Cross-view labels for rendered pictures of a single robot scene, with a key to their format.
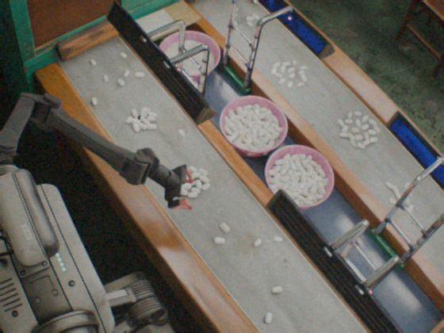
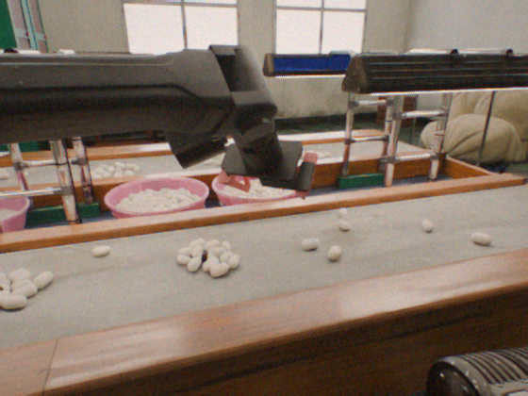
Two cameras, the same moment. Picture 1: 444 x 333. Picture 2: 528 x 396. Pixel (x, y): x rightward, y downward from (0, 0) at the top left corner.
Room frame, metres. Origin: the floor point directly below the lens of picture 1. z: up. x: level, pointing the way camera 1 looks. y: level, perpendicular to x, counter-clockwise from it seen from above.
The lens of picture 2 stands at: (0.64, 0.59, 1.12)
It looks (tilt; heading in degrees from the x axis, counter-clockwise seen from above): 23 degrees down; 299
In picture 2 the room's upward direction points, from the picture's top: straight up
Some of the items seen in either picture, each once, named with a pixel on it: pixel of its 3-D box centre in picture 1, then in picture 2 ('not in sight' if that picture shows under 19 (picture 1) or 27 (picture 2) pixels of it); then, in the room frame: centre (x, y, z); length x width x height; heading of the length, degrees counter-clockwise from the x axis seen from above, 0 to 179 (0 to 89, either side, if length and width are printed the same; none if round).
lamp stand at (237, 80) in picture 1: (255, 39); (51, 135); (1.66, -0.04, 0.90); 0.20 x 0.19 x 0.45; 46
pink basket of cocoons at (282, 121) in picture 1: (252, 129); (160, 208); (1.33, -0.09, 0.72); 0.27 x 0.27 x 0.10
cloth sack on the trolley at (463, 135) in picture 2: not in sight; (470, 139); (0.61, -3.09, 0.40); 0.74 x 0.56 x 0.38; 50
